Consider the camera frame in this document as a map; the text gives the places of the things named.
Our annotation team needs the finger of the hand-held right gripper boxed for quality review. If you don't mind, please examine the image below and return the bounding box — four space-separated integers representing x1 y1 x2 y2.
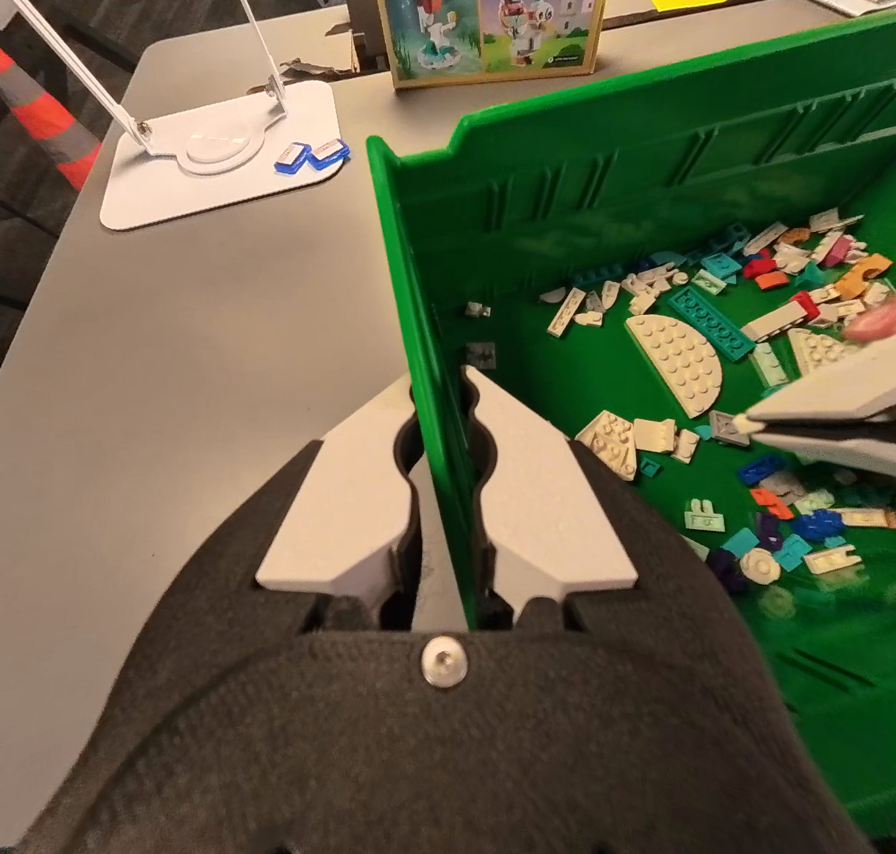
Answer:
752 427 896 479
743 345 896 430

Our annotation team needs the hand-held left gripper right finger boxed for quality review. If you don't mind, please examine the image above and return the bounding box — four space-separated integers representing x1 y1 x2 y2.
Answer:
464 366 639 623

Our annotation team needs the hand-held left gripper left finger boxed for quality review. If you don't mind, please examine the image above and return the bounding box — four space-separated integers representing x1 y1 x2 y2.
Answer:
255 373 421 620

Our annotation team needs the pile of toy bricks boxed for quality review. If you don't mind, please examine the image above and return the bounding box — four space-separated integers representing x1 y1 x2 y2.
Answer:
465 207 896 620

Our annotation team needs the green plastic bin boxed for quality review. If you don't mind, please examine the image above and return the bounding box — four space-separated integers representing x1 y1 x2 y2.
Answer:
365 11 896 841

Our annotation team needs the yellow toy brick set box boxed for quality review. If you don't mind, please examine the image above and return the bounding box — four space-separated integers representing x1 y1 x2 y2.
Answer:
370 0 616 92

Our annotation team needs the person's right hand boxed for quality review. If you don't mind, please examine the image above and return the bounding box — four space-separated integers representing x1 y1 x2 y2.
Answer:
843 303 896 343

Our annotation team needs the white folding stand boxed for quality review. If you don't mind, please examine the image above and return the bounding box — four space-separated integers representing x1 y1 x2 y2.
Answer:
0 0 350 232

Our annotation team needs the orange traffic cone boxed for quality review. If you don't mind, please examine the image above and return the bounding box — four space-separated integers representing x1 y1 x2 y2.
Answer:
0 46 102 190

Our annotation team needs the black cardboard box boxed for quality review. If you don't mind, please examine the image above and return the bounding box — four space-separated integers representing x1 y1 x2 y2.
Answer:
280 0 393 82

